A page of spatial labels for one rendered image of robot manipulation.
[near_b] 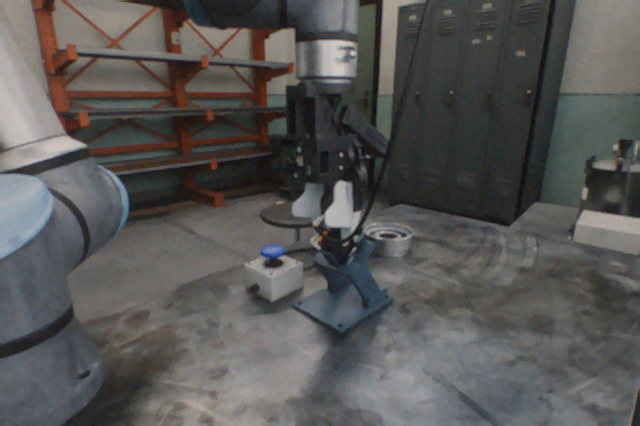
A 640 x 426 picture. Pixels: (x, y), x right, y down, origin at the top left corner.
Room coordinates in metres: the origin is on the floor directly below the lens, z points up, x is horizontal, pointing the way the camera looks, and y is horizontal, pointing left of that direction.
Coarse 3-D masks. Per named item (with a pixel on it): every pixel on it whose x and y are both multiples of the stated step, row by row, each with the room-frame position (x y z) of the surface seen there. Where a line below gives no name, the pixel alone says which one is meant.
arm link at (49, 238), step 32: (0, 192) 0.34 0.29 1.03; (32, 192) 0.35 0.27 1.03; (0, 224) 0.31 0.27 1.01; (32, 224) 0.33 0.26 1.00; (64, 224) 0.38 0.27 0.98; (0, 256) 0.30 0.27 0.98; (32, 256) 0.32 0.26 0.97; (64, 256) 0.37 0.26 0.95; (0, 288) 0.30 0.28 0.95; (32, 288) 0.32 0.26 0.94; (64, 288) 0.36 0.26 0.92; (0, 320) 0.30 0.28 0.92; (32, 320) 0.31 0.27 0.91
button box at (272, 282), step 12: (252, 264) 0.58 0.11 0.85; (264, 264) 0.57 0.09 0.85; (276, 264) 0.57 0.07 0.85; (288, 264) 0.58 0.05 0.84; (300, 264) 0.58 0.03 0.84; (252, 276) 0.56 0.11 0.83; (264, 276) 0.54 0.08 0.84; (276, 276) 0.54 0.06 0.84; (288, 276) 0.56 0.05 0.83; (300, 276) 0.58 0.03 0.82; (252, 288) 0.55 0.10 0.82; (264, 288) 0.54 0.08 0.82; (276, 288) 0.54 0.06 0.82; (288, 288) 0.56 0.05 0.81; (300, 288) 0.58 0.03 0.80; (276, 300) 0.54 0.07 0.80
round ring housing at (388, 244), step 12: (372, 228) 0.80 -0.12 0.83; (384, 228) 0.80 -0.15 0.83; (396, 228) 0.80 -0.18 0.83; (408, 228) 0.77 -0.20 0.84; (372, 240) 0.72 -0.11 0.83; (384, 240) 0.71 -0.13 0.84; (396, 240) 0.70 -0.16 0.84; (408, 240) 0.72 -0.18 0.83; (372, 252) 0.73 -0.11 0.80; (384, 252) 0.71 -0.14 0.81; (396, 252) 0.71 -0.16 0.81; (408, 252) 0.73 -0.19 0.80
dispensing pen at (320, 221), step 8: (320, 216) 0.49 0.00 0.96; (320, 224) 0.49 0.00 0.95; (328, 232) 0.50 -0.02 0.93; (336, 232) 0.50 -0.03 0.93; (352, 240) 0.52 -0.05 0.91; (328, 248) 0.49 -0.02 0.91; (336, 248) 0.50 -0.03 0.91; (344, 248) 0.51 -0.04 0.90; (352, 248) 0.52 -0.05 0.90; (336, 256) 0.50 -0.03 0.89; (344, 256) 0.51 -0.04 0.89
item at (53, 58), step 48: (48, 0) 3.28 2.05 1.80; (144, 0) 3.76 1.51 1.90; (48, 48) 3.40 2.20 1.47; (96, 48) 3.31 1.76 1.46; (96, 96) 3.70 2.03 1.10; (144, 96) 4.01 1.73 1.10; (192, 96) 4.40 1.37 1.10; (240, 96) 4.85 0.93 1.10; (144, 144) 3.98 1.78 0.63; (192, 144) 4.35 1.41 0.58; (192, 192) 4.20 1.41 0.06
